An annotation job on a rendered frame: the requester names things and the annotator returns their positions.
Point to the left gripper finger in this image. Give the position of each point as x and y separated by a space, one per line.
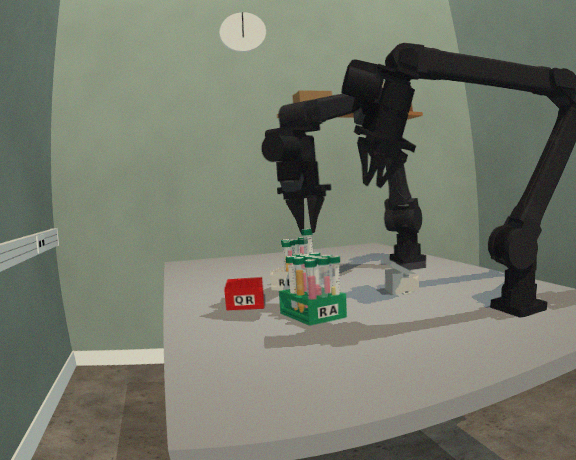
376 158
397 162

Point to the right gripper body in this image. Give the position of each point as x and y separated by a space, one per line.
305 191

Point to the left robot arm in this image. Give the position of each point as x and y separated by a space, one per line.
518 248

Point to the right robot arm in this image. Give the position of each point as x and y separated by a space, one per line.
282 144

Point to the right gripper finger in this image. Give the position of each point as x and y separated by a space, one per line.
299 216
312 203

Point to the red block with round holes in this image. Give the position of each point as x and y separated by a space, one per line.
242 295

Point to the green tube rack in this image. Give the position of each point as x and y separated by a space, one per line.
320 310

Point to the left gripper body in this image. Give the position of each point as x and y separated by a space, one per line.
387 133

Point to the test tube with green cap and pink liquid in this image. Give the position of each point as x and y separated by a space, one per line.
310 264

